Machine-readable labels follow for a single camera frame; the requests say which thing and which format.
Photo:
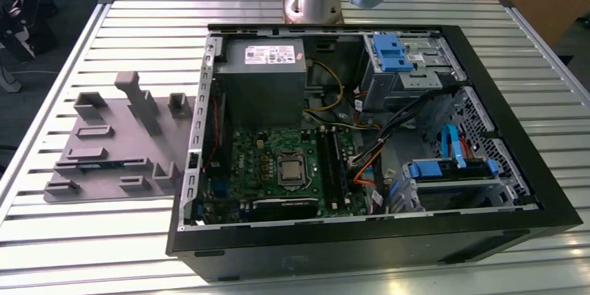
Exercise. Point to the RAM memory stick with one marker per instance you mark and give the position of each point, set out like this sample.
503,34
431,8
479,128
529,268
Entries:
340,167
89,167

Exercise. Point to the grey furniture foot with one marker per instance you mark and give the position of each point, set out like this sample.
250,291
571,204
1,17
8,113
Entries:
11,84

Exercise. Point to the black mesh waste bin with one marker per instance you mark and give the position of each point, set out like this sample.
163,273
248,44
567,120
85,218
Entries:
51,15

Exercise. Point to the grey parts rack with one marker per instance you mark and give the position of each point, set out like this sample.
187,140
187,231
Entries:
115,143

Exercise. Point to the black case fan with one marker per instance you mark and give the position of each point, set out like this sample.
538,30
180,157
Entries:
225,150

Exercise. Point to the grey power supply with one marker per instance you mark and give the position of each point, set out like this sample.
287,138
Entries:
263,101

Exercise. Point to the green motherboard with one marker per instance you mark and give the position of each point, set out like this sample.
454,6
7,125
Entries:
251,139

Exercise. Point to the silver CPU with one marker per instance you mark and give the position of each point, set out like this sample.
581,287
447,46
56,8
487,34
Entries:
291,170

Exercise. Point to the black graphics card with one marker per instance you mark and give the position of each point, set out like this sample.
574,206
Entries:
280,208

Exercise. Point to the blue drive bay latch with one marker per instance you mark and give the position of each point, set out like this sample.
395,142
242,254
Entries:
391,63

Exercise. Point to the grey metal drive cage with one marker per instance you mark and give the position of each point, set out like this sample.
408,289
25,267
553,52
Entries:
414,81

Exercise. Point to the black PC case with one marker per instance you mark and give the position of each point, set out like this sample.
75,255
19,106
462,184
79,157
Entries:
322,250

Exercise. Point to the hard disk in blue carrier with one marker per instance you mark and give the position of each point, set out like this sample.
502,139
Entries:
428,170

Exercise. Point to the grey metal disk bay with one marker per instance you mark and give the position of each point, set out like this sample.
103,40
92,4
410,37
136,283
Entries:
460,184

